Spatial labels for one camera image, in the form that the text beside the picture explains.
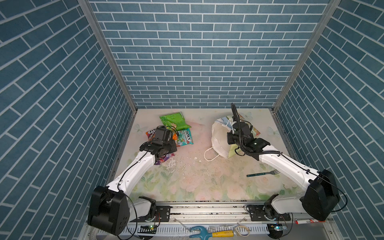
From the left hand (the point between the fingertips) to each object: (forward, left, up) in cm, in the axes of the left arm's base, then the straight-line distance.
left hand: (174, 145), depth 85 cm
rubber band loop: (-39, -31, -12) cm, 51 cm away
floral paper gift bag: (+9, -28, -5) cm, 29 cm away
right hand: (+5, -31, +8) cm, 33 cm away
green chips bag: (+24, +1, -6) cm, 25 cm away
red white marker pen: (-37, -63, -10) cm, 74 cm away
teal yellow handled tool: (-41, -16, -10) cm, 45 cm away
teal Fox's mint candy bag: (+11, -5, -9) cm, 15 cm away
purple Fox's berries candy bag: (-3, +7, -10) cm, 13 cm away
